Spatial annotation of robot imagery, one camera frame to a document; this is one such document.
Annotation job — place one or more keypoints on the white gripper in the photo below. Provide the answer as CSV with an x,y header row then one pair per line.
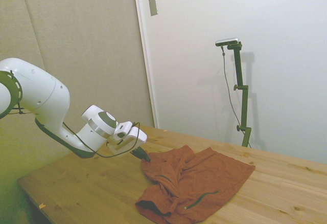
x,y
127,142

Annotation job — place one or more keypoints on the rust orange shorts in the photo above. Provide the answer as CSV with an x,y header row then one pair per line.
x,y
204,180

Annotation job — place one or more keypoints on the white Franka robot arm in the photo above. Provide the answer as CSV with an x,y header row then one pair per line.
x,y
43,98

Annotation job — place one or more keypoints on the small tan tape scrap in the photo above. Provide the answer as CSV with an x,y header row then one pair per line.
x,y
42,205

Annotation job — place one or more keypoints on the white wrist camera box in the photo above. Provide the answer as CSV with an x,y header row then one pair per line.
x,y
122,129

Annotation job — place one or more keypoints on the white door frame trim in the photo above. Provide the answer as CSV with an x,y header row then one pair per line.
x,y
146,63

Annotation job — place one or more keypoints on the dark green camera stand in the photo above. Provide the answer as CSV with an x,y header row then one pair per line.
x,y
242,98

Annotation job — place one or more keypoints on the silver exterior camera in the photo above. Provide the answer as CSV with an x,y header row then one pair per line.
x,y
227,41

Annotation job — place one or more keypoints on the grey wall switch plate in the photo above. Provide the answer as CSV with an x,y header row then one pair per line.
x,y
153,6

